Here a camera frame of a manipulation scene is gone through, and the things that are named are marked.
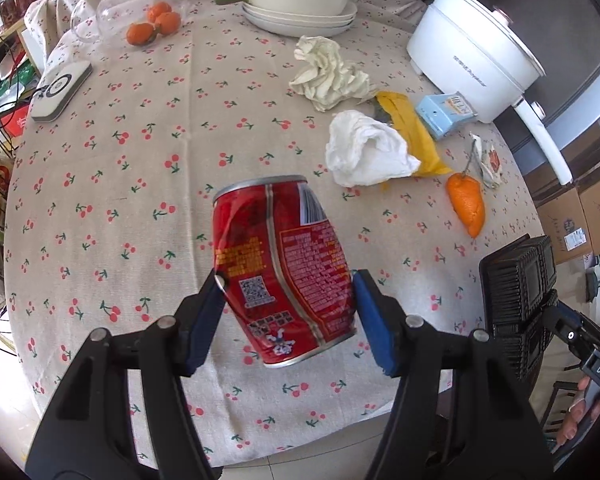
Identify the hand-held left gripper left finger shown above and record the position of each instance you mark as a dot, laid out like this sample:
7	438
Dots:
200	330

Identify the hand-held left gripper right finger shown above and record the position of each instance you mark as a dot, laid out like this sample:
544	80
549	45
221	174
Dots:
375	320

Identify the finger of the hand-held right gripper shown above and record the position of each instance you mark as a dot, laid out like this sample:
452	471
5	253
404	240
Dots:
577	332

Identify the black plastic tray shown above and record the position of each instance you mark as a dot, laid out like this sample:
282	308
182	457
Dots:
517	290

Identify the red drink can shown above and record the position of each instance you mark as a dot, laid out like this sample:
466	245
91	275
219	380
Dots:
280	260

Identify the orange peel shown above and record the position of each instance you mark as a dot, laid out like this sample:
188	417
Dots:
467	205

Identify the white tissue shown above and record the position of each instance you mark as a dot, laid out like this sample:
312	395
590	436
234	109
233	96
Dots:
365	150

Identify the white red snack wrapper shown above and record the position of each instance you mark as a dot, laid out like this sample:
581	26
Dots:
490	162

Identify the yellow banana peel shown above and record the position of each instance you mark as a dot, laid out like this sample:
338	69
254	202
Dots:
415	130

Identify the light blue carton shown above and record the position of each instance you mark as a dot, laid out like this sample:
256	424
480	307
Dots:
442	112

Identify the cream tissue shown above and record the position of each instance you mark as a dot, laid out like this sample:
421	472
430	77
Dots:
330	70

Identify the person's right hand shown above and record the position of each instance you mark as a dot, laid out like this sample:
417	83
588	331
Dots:
580	415

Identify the brown cardboard box with label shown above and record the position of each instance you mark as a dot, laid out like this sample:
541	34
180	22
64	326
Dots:
565	220

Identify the cherry print tablecloth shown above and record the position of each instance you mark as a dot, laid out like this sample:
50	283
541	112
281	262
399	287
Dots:
130	185

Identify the white electric cooking pot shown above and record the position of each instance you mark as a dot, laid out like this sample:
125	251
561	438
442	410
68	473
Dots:
460	60

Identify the white rounded electronic device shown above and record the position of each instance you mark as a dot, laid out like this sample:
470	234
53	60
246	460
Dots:
60	90

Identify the cream plate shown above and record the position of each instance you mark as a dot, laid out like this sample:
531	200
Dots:
300	31

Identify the grey refrigerator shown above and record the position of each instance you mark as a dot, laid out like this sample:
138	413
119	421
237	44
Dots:
555	35

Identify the small orange mandarin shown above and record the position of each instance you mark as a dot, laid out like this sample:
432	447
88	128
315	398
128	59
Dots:
140	34
169	24
158	10

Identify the glass jar of dried goods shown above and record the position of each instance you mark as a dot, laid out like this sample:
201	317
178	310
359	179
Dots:
7	10

